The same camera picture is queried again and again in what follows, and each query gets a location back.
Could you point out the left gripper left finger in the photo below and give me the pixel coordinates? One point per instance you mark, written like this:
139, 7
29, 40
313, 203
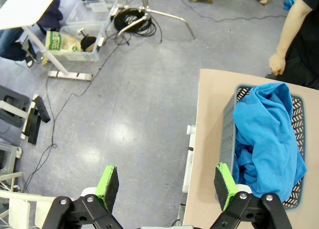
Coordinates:
109, 189

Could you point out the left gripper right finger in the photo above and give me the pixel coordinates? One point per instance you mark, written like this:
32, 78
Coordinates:
224, 186

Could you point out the bright blue shirt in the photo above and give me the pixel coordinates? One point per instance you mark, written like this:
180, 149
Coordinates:
241, 161

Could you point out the blue shirt with red mark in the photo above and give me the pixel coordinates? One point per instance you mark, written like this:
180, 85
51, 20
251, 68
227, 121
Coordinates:
269, 139

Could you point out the person's right forearm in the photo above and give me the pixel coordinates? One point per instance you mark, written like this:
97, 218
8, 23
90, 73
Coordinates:
290, 29

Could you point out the person's right hand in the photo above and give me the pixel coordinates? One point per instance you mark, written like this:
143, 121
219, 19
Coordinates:
277, 64

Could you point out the grey herringbone basket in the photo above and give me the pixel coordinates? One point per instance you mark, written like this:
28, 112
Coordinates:
228, 139

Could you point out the black foam padded bar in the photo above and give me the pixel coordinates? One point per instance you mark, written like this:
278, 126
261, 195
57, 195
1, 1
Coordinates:
32, 129
42, 109

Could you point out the grey plastic stand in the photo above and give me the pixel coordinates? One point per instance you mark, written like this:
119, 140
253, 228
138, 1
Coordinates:
12, 106

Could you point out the clear plastic bin with items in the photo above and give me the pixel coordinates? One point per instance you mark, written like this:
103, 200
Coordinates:
84, 56

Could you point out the black round object with knob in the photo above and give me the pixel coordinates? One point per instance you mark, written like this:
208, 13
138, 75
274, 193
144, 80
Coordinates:
87, 42

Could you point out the green and white bag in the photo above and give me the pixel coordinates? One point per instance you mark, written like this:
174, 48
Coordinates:
53, 40

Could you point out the person in black t-shirt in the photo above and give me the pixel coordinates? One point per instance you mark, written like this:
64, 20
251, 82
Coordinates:
309, 39

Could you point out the empty clear plastic bin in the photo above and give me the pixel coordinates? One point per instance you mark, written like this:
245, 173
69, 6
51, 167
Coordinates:
84, 17

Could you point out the person in blue jeans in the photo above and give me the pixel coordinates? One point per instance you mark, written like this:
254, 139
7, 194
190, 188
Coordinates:
10, 44

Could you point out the metal stand with pole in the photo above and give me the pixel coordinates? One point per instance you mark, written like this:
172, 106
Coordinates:
172, 15

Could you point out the navy cloth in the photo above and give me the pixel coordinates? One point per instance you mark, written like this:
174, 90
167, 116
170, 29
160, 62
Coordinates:
53, 14

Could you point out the blue cloth on floor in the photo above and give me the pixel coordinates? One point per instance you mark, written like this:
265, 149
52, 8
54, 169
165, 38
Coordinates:
290, 2

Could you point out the white table with white leg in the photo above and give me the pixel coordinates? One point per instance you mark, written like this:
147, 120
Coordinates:
25, 7

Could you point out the white table leg frame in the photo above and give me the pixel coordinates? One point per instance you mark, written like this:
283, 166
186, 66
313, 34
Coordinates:
190, 151

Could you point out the white metal frame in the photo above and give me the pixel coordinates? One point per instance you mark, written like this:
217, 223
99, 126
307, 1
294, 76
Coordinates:
15, 209

